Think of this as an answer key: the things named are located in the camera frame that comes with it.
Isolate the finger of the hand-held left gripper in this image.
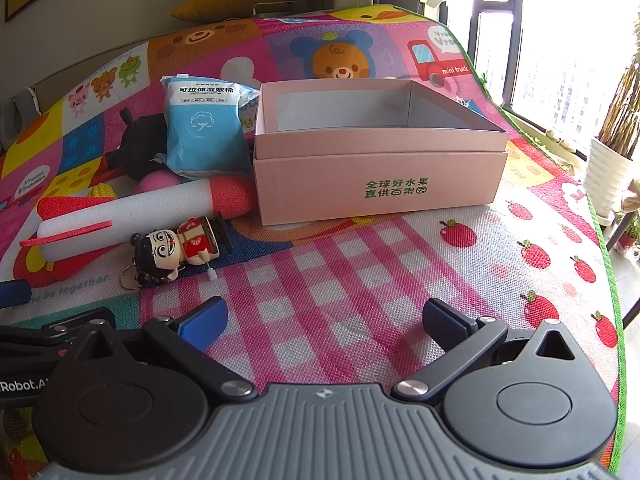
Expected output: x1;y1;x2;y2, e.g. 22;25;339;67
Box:
0;281;32;307
0;307;116;350

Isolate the yellow pillow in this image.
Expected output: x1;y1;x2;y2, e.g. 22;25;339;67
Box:
171;0;296;23

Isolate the white and red foam rocket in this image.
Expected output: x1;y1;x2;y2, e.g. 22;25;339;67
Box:
20;176;258;263

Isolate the pink cardboard box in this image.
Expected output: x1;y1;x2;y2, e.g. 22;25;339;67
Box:
251;78;510;227

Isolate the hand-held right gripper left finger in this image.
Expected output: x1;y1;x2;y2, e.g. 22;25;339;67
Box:
75;296;253;403

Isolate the red dress doll toy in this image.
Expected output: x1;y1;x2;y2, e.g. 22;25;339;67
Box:
119;212;233;291

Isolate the black plush toy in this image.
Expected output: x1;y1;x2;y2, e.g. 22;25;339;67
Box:
105;107;173;183

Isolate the pink and gold toy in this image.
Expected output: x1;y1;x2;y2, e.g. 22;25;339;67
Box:
134;171;182;194

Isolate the tall yellowish plant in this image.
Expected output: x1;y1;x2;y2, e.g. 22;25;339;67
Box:
597;52;640;161

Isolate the black metal stand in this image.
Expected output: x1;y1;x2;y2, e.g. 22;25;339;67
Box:
606;205;640;331

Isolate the small flat box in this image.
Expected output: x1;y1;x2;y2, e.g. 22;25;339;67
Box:
252;1;301;17

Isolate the blue cotton pad packet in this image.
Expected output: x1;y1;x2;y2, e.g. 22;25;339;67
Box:
161;74;261;181

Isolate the white ribbed plant pot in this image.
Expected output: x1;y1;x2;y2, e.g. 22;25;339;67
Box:
585;137;637;226

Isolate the black window frame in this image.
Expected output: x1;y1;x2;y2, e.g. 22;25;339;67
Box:
445;0;640;161

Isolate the grey neck pillow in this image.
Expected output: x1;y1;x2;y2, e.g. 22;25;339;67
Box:
0;87;40;145

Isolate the colourful cartoon play mat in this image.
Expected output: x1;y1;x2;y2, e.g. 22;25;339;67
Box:
0;5;628;480

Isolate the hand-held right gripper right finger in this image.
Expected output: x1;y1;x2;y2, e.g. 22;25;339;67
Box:
392;298;582;403

